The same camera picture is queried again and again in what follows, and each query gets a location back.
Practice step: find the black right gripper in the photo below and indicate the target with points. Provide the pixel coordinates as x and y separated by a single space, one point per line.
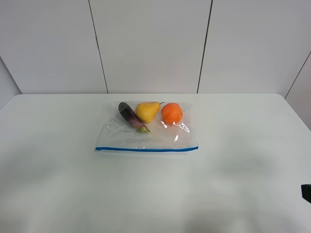
306 192

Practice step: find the clear zip bag blue strip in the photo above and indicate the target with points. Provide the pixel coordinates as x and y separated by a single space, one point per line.
118 135

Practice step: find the orange fruit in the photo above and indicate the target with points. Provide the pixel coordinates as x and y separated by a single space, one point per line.
171 113

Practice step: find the yellow pear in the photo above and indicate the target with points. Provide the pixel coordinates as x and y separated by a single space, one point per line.
146 111

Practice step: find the purple eggplant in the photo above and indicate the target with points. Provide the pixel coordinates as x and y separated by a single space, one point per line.
130 116

